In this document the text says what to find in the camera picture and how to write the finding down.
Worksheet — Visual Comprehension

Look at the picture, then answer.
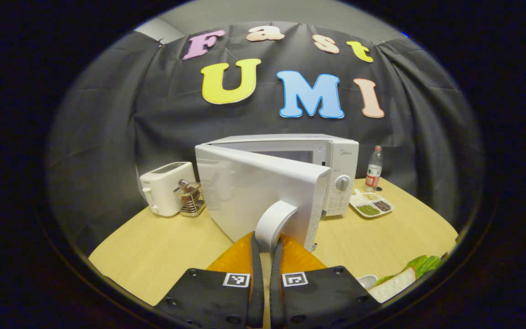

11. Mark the sandwich with green lettuce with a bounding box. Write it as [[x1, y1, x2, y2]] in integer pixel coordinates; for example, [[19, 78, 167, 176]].
[[368, 255, 444, 303]]

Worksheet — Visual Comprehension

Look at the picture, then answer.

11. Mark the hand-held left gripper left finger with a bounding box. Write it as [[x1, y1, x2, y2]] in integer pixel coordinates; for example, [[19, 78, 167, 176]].
[[153, 232, 264, 329]]

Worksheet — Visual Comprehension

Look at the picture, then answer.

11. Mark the clear bottle with red label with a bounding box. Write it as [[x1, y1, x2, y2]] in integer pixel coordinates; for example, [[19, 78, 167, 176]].
[[364, 145, 384, 192]]

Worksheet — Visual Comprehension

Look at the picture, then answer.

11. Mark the white toaster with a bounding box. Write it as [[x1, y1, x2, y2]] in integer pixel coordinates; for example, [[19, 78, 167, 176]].
[[140, 162, 197, 217]]

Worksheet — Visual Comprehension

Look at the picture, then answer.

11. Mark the white divided dish of grains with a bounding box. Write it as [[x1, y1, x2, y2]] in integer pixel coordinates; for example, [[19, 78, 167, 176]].
[[350, 189, 395, 218]]

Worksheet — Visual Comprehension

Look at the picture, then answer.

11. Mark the white microwave oven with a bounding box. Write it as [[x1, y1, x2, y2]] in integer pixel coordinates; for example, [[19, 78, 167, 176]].
[[195, 134, 359, 253]]

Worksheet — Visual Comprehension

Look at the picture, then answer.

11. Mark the black backdrop cloth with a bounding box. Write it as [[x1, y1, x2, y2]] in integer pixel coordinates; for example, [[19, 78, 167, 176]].
[[46, 22, 483, 256]]

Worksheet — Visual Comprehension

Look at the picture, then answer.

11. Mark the metal wire basket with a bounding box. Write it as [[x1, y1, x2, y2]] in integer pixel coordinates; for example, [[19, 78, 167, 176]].
[[174, 182, 206, 217]]

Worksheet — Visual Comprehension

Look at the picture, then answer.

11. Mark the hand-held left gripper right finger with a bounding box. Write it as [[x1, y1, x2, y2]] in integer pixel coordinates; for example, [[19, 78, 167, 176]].
[[270, 234, 381, 329]]

